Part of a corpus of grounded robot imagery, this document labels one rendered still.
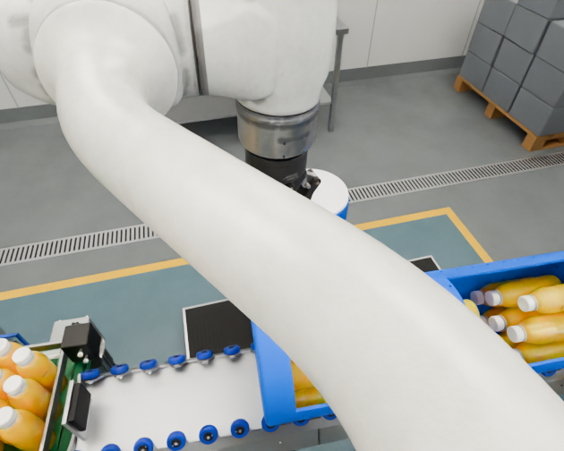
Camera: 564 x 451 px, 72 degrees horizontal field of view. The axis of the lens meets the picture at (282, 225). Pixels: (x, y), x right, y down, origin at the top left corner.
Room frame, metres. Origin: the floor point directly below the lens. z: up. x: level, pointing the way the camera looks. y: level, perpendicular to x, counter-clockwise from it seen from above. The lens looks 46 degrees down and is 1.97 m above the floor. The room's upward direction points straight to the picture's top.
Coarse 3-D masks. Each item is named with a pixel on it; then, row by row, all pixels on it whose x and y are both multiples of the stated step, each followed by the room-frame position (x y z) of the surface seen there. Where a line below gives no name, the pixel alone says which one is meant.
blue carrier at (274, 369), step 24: (480, 264) 0.62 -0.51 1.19; (504, 264) 0.60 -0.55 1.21; (528, 264) 0.59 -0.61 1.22; (552, 264) 0.68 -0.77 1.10; (456, 288) 0.64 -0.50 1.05; (480, 288) 0.65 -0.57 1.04; (480, 312) 0.60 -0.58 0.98; (264, 336) 0.39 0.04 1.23; (264, 360) 0.35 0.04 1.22; (288, 360) 0.35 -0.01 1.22; (552, 360) 0.39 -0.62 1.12; (264, 384) 0.31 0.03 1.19; (288, 384) 0.31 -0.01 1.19; (264, 408) 0.28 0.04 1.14; (288, 408) 0.28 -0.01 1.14; (312, 408) 0.29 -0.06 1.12
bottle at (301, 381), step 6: (294, 366) 0.37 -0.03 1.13; (294, 372) 0.36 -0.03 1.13; (300, 372) 0.36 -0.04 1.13; (294, 378) 0.35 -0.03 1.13; (300, 378) 0.35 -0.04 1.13; (306, 378) 0.35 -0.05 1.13; (294, 384) 0.34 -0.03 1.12; (300, 384) 0.34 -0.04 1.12; (306, 384) 0.34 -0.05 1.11; (312, 384) 0.34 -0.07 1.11
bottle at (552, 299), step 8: (536, 288) 0.56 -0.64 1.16; (544, 288) 0.55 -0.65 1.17; (552, 288) 0.55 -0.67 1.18; (560, 288) 0.55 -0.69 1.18; (536, 296) 0.53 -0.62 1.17; (544, 296) 0.53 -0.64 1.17; (552, 296) 0.53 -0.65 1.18; (560, 296) 0.53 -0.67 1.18; (536, 304) 0.51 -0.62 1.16; (544, 304) 0.51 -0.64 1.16; (552, 304) 0.51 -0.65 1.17; (560, 304) 0.51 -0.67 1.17; (544, 312) 0.50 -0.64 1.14; (552, 312) 0.50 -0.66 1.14
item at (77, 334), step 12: (72, 324) 0.55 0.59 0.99; (84, 324) 0.55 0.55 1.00; (72, 336) 0.51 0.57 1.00; (84, 336) 0.51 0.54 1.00; (96, 336) 0.54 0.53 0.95; (72, 348) 0.48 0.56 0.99; (84, 348) 0.49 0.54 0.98; (96, 348) 0.51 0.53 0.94; (72, 360) 0.48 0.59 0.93; (84, 360) 0.47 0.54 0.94
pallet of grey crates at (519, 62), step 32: (512, 0) 3.65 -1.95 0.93; (544, 0) 3.29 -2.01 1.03; (480, 32) 3.84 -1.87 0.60; (512, 32) 3.47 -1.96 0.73; (544, 32) 3.19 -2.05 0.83; (480, 64) 3.70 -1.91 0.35; (512, 64) 3.34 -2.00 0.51; (544, 64) 3.04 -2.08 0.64; (512, 96) 3.19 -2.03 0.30; (544, 96) 2.91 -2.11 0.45; (544, 128) 2.79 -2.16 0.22
